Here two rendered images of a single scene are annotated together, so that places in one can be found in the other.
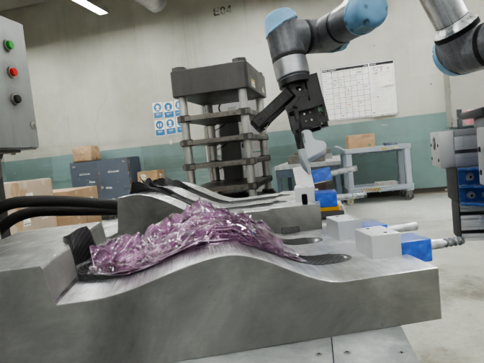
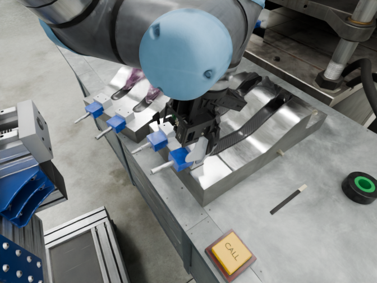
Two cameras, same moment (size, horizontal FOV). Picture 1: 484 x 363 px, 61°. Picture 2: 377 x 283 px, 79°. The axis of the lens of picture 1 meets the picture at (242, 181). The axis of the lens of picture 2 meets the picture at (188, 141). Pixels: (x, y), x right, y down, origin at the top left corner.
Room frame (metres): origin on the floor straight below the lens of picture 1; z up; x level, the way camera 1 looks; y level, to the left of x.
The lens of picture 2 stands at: (1.13, -0.39, 1.35)
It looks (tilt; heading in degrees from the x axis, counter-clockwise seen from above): 48 degrees down; 135
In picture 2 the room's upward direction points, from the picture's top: straight up
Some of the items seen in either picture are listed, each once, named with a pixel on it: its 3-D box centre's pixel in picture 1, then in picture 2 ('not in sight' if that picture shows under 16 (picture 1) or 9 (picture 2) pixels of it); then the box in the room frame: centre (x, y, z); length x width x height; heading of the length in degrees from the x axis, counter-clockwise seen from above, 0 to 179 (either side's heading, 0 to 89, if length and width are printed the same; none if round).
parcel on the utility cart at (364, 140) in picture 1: (360, 142); not in sight; (6.58, -1.93, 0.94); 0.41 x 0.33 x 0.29; 84
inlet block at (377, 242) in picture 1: (414, 247); (92, 112); (0.50, -0.20, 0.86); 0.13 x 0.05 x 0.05; 97
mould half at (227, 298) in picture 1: (193, 266); (159, 79); (0.51, 0.07, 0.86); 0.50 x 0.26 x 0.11; 97
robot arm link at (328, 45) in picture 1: (327, 33); (182, 42); (0.96, -0.23, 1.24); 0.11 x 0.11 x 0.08; 20
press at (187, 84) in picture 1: (232, 150); not in sight; (5.57, 0.09, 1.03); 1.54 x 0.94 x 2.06; 166
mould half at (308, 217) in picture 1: (202, 214); (242, 121); (0.88, 0.09, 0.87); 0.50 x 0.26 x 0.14; 80
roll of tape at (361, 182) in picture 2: not in sight; (361, 187); (1.23, 0.15, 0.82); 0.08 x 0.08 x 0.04
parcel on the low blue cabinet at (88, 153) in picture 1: (86, 153); not in sight; (7.80, 2.85, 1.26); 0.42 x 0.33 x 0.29; 76
